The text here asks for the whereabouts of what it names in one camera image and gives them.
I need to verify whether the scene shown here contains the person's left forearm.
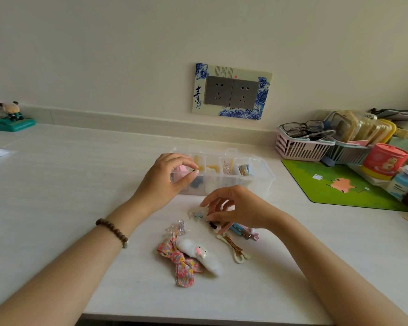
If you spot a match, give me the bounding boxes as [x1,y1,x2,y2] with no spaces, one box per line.
[0,197,157,326]

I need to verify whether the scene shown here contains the person's right forearm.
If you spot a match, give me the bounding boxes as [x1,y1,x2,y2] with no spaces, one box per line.
[272,204,408,326]

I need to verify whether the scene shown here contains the pink plastic basket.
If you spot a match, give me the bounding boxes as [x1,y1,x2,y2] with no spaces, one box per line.
[275,125,336,163]

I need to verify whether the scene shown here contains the red round tin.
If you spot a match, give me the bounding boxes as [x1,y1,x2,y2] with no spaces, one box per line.
[361,143,408,181]

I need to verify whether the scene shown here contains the white blue bottle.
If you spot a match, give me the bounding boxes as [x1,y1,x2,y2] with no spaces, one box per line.
[386,172,408,201]

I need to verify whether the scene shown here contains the black framed glasses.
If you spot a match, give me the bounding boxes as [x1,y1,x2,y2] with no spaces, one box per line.
[279,120,336,138]

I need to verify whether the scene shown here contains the green figurine base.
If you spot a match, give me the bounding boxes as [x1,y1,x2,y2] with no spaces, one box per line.
[0,117,37,133]

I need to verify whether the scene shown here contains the blue floral socket frame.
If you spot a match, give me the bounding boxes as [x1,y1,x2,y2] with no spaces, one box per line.
[192,62,273,121]

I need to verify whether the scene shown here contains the light green box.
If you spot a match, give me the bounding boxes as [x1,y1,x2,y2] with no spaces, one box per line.
[389,135,408,164]

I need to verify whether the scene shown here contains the floral fabric hair bow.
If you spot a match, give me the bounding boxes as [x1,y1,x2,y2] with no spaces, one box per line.
[157,233,205,288]

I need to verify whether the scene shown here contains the white fluffy hair clip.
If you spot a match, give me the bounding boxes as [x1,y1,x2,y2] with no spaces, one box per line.
[175,238,224,278]

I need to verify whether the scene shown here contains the beige striped hair clip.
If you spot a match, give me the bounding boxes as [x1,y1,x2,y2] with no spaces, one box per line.
[216,233,252,264]

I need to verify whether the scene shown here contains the person's right hand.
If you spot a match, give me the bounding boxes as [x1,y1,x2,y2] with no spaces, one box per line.
[200,185,283,232]

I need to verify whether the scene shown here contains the small bear figurine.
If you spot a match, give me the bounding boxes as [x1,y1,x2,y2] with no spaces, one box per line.
[0,101,24,121]

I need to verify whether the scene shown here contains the grey wall socket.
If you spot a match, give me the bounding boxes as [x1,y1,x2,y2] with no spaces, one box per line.
[204,76,234,106]
[229,79,260,110]

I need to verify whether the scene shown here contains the pink plush hair accessory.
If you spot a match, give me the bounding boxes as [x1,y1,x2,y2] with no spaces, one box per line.
[172,165,190,183]

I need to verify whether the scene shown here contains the white teal plastic basket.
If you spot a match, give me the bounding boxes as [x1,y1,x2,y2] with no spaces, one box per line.
[326,138,373,166]

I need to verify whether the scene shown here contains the clear plastic compartment box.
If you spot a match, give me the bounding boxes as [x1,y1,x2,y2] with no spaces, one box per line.
[170,145,276,201]

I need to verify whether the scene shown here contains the person's left hand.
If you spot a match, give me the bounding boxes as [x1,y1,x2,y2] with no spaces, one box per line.
[132,153,200,218]

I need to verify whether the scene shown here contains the brown wooden bead bracelet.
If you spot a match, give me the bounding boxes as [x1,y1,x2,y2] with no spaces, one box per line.
[95,218,129,249]

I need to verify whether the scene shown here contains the stack of clear yellow cases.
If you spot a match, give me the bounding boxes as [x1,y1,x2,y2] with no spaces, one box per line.
[325,110,397,146]

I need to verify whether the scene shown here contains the clear sparkly bow clip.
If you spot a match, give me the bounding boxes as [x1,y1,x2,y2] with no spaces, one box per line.
[165,219,190,237]

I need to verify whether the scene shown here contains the green cartoon mouse mat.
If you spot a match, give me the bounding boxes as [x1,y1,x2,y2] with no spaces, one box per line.
[281,159,408,212]

